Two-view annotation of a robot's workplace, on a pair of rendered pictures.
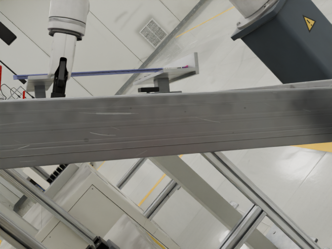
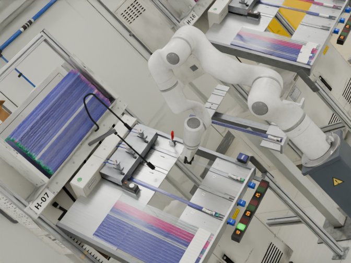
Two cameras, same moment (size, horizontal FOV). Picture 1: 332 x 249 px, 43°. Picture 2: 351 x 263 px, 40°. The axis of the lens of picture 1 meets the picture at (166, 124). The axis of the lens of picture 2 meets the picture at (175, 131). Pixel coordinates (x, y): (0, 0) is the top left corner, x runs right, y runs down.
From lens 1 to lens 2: 2.19 m
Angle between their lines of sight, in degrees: 65
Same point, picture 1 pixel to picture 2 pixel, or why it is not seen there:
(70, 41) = (188, 152)
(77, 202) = not seen: hidden behind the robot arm
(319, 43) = (340, 192)
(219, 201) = (304, 190)
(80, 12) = (193, 144)
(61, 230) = not seen: hidden behind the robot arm
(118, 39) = not seen: outside the picture
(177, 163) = (281, 166)
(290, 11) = (321, 173)
